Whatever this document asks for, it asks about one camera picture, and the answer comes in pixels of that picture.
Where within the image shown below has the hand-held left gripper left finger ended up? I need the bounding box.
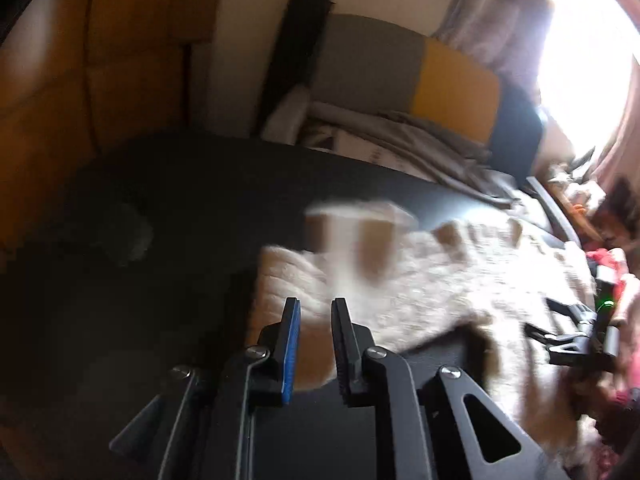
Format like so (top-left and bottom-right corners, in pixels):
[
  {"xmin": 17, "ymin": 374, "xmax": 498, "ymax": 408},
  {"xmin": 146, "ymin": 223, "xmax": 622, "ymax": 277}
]
[{"xmin": 109, "ymin": 297, "xmax": 302, "ymax": 480}]

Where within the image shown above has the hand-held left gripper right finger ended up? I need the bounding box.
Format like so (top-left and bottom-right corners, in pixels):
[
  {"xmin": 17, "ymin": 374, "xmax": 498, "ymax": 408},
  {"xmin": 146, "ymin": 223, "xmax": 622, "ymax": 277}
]
[{"xmin": 331, "ymin": 297, "xmax": 543, "ymax": 480}]

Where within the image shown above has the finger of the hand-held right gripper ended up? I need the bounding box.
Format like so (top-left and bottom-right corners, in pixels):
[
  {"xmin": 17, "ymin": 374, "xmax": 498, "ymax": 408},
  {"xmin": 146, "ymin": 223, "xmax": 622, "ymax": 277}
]
[
  {"xmin": 524, "ymin": 324, "xmax": 583, "ymax": 366},
  {"xmin": 546, "ymin": 298, "xmax": 598, "ymax": 328}
]

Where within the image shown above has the cream knit sweater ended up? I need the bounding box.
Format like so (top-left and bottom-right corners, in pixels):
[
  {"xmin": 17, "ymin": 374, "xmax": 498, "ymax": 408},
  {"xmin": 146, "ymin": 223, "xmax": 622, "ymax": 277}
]
[{"xmin": 252, "ymin": 200, "xmax": 608, "ymax": 466}]

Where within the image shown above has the red cloth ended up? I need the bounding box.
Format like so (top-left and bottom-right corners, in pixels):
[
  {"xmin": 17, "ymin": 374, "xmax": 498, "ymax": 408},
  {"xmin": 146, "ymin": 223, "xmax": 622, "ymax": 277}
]
[{"xmin": 585, "ymin": 247, "xmax": 640, "ymax": 311}]

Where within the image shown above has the cluttered wooden shelf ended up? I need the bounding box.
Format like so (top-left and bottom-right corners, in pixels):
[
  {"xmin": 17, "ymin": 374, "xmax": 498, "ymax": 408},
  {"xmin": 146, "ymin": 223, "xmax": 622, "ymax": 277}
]
[{"xmin": 547, "ymin": 160, "xmax": 608, "ymax": 241}]

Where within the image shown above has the pink patterned curtain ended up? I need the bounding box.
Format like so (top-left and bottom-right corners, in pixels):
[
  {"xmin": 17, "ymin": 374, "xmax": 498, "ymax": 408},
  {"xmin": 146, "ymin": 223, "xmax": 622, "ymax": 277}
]
[
  {"xmin": 597, "ymin": 60, "xmax": 640, "ymax": 196},
  {"xmin": 435, "ymin": 0, "xmax": 561, "ymax": 91}
]

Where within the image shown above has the white printed bedding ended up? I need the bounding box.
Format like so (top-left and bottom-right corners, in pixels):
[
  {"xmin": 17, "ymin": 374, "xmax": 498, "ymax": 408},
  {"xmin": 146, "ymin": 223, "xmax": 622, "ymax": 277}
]
[{"xmin": 300, "ymin": 127, "xmax": 401, "ymax": 166}]

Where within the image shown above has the grey cloth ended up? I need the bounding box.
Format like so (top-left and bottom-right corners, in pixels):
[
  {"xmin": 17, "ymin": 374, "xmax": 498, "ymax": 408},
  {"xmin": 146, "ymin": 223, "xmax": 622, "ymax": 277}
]
[{"xmin": 300, "ymin": 102, "xmax": 521, "ymax": 206}]

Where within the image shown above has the bright window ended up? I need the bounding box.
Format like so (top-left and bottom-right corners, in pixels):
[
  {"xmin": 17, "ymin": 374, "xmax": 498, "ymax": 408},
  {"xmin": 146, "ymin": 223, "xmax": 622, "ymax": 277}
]
[{"xmin": 537, "ymin": 0, "xmax": 640, "ymax": 161}]

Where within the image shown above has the black upright board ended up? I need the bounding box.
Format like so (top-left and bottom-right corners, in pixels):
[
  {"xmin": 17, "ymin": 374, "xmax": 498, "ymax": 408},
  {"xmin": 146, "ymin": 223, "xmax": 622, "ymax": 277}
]
[{"xmin": 262, "ymin": 0, "xmax": 333, "ymax": 136}]

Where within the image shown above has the wooden wardrobe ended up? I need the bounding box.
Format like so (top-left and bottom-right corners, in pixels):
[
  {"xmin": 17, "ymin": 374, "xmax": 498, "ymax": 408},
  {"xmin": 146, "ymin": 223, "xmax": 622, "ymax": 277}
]
[{"xmin": 0, "ymin": 0, "xmax": 226, "ymax": 256}]

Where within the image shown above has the white bed rail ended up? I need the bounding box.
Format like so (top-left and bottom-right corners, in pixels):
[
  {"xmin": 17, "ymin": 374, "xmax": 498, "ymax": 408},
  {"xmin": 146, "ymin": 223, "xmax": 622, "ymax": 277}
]
[
  {"xmin": 261, "ymin": 85, "xmax": 313, "ymax": 143},
  {"xmin": 525, "ymin": 176, "xmax": 581, "ymax": 246}
]

